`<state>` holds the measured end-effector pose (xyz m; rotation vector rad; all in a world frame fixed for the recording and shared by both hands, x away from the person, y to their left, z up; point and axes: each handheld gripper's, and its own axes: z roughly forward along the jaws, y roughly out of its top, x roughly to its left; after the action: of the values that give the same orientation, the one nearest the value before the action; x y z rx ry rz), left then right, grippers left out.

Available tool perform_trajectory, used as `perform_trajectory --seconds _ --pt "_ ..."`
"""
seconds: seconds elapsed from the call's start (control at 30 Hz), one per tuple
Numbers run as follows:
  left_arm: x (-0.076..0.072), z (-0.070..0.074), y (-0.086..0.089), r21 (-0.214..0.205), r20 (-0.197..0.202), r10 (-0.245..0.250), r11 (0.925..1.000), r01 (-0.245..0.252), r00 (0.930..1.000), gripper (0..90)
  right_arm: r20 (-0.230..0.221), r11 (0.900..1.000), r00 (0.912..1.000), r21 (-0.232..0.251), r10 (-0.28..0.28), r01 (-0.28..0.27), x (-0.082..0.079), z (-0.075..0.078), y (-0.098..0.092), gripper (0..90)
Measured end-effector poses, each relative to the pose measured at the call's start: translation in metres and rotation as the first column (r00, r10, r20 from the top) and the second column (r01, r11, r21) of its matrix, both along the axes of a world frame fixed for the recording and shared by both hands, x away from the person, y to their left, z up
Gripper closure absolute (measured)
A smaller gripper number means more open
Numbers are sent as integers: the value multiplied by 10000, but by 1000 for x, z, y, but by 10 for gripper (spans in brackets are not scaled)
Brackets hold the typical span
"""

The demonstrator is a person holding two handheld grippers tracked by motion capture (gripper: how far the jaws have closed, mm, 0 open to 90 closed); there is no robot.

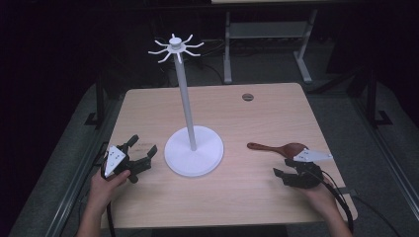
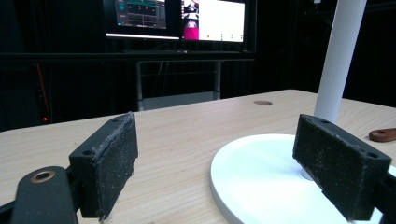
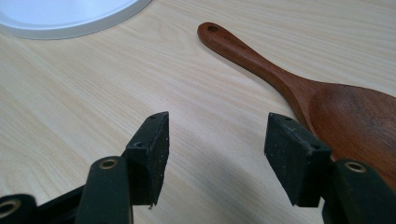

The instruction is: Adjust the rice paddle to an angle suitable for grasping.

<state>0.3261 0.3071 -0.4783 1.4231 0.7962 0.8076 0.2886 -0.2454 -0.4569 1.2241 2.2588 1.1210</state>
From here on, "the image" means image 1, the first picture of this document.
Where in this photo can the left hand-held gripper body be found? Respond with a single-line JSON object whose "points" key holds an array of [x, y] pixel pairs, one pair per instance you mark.
{"points": [[115, 161]]}

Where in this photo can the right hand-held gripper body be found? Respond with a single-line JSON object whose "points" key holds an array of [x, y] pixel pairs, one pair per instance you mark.
{"points": [[308, 176]]}

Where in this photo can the brown wooden spoon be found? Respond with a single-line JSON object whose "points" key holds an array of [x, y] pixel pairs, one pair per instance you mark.
{"points": [[290, 149]]}

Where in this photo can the person's right hand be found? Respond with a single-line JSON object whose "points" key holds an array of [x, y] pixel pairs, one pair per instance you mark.
{"points": [[324, 199]]}

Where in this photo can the person's left hand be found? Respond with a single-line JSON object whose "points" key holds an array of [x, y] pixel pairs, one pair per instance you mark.
{"points": [[102, 192]]}

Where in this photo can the white hook rack stand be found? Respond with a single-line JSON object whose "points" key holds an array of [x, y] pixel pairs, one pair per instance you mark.
{"points": [[194, 158]]}

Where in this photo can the grey tape strip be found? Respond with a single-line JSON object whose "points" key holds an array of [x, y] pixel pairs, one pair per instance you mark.
{"points": [[348, 192]]}

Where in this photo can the black metal stand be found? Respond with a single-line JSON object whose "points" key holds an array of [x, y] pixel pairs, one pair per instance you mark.
{"points": [[373, 105], [100, 105]]}

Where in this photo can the grey round table grommet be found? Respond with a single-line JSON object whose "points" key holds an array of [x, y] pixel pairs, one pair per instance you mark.
{"points": [[247, 97]]}

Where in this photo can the aluminium rail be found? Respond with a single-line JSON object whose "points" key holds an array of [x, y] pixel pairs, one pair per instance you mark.
{"points": [[392, 164], [74, 194]]}

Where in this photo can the metal frame rack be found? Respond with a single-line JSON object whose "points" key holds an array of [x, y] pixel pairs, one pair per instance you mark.
{"points": [[267, 30]]}

